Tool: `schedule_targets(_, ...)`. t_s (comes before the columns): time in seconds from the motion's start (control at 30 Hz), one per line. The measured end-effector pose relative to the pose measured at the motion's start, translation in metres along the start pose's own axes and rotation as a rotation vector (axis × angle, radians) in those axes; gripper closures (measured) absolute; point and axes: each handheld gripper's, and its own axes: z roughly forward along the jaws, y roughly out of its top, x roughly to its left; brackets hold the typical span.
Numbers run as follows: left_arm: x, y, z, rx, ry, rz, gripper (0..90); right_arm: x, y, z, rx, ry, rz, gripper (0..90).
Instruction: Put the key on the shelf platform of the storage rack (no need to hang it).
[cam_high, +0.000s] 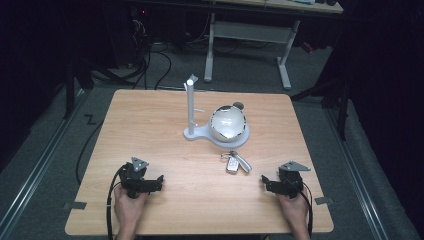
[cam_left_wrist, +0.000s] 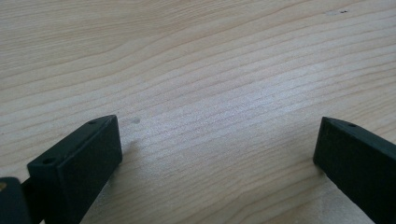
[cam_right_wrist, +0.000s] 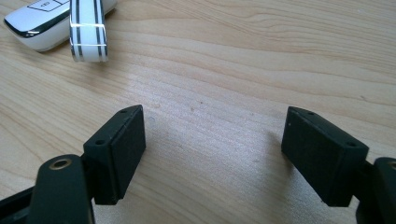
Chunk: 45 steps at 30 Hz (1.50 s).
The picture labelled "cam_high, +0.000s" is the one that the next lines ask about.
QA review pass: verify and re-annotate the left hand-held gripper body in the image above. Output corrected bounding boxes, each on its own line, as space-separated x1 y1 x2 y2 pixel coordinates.
119 156 150 200

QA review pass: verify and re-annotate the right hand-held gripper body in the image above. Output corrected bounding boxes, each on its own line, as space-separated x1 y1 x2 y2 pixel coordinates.
278 160 312 200

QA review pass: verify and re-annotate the silver key fob with keyring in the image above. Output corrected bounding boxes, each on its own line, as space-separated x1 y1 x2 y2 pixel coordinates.
219 150 253 175

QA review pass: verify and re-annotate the person's right hand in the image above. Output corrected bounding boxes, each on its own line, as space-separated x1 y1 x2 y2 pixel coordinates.
275 186 310 232

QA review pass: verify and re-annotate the person's left hand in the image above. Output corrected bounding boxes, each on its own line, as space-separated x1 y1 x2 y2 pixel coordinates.
113 186 148 234

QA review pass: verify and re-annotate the grey tape piece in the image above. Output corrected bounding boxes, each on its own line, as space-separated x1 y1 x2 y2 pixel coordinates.
62 200 88 212
313 196 335 206

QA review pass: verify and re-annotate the white stand with pole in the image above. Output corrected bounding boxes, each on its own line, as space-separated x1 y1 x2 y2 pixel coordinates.
182 73 251 150

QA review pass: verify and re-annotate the black metal stand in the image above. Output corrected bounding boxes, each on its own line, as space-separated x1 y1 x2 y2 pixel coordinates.
62 49 96 120
290 66 354 142

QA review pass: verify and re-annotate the white-framed wooden desk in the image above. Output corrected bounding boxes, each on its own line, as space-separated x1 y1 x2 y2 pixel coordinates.
203 0 345 91

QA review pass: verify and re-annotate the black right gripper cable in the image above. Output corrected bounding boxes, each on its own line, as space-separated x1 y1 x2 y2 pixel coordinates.
301 181 315 238

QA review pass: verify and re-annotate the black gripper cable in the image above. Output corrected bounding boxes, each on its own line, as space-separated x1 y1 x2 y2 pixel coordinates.
301 181 315 238
105 163 129 240

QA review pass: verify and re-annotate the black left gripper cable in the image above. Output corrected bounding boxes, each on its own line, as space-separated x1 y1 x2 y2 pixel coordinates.
105 163 129 240

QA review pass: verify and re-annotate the black floor cable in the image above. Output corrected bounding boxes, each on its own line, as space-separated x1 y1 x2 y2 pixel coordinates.
75 119 105 186

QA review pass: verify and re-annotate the metal floor rail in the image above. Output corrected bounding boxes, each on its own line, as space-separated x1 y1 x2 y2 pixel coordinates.
0 89 88 238
324 107 390 240

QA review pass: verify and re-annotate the bundle of black cables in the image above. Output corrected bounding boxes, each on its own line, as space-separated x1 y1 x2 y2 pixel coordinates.
128 16 173 91

